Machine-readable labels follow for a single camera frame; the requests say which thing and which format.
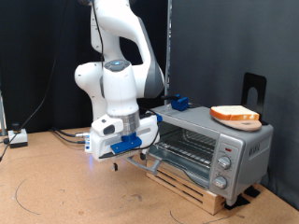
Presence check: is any metal wire oven rack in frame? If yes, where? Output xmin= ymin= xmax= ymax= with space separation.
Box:
xmin=155 ymin=129 xmax=217 ymax=167

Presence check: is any long black hanging cable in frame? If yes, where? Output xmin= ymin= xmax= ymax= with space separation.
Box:
xmin=18 ymin=0 xmax=69 ymax=127

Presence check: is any silver metal rod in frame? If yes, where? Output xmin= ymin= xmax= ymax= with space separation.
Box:
xmin=0 ymin=91 xmax=7 ymax=137

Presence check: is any black base cable silver connector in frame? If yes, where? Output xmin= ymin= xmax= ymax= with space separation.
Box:
xmin=50 ymin=126 xmax=92 ymax=139

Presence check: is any round wooden cutting board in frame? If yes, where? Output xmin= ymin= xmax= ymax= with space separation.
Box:
xmin=214 ymin=116 xmax=263 ymax=133

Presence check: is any black metal bookend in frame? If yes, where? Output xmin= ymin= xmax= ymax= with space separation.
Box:
xmin=241 ymin=72 xmax=269 ymax=126

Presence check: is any white emergency stop button box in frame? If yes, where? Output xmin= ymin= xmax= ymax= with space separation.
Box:
xmin=7 ymin=122 xmax=29 ymax=148

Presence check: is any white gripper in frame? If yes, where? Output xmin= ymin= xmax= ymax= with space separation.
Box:
xmin=91 ymin=115 xmax=161 ymax=173

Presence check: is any wooden slatted base block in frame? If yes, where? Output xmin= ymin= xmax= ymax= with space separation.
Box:
xmin=146 ymin=167 xmax=227 ymax=217

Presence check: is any white bread slice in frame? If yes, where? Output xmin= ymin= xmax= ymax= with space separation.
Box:
xmin=209 ymin=105 xmax=261 ymax=122

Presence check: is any silver oven knob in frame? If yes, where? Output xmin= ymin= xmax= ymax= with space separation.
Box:
xmin=212 ymin=175 xmax=229 ymax=190
xmin=217 ymin=155 xmax=233 ymax=171

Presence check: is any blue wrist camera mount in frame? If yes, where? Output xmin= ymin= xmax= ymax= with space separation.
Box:
xmin=99 ymin=133 xmax=144 ymax=160

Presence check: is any black backdrop curtain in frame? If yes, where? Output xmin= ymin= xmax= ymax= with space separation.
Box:
xmin=0 ymin=0 xmax=169 ymax=134

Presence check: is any silver toaster oven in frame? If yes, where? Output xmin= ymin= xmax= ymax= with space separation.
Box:
xmin=146 ymin=105 xmax=275 ymax=207

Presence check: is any black foam wedge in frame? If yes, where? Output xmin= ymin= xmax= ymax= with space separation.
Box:
xmin=223 ymin=194 xmax=251 ymax=211
xmin=244 ymin=185 xmax=262 ymax=199

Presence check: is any thin black button box cable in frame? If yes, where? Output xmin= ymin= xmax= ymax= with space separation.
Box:
xmin=0 ymin=136 xmax=12 ymax=161

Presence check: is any grey backdrop curtain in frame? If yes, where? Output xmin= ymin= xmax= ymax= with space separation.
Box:
xmin=169 ymin=0 xmax=299 ymax=211

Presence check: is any glass oven door with handle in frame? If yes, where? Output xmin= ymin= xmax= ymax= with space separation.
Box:
xmin=125 ymin=143 xmax=211 ymax=189

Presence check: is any vertical metal pole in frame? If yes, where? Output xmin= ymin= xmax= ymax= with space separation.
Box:
xmin=164 ymin=0 xmax=174 ymax=105

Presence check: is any black camera cable blue connector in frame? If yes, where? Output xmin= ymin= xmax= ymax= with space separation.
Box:
xmin=91 ymin=0 xmax=163 ymax=152

